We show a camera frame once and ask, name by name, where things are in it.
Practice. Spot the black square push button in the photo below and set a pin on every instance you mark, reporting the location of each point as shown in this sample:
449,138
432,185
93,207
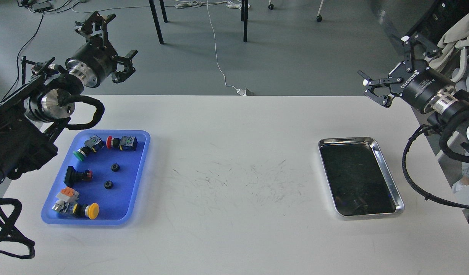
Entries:
72,176

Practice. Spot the green push button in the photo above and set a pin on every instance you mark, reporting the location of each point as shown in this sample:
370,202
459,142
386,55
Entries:
92,145

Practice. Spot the beige jacket on chair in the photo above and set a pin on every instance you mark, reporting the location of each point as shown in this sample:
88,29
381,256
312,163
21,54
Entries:
455,38

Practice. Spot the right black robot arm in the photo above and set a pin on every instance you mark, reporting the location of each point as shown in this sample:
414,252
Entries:
449,119

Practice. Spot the silver metal tray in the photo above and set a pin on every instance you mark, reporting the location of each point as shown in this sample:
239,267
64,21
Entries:
359,179

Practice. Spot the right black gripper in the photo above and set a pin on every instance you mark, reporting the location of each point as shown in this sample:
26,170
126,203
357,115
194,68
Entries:
419,86

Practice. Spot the yellow push button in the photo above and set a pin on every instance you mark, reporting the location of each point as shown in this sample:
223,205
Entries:
76,210

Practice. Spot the blue plastic tray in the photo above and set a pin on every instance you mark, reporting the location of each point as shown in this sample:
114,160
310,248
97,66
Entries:
117,204

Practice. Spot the red push button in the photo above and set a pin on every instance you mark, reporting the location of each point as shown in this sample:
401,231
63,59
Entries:
125,143

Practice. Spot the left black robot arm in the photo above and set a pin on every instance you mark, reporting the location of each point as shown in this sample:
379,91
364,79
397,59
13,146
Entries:
32,117

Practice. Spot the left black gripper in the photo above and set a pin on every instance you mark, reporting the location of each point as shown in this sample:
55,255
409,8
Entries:
93,63

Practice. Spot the orange white switch block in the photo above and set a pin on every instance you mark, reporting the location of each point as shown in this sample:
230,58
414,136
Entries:
68,195

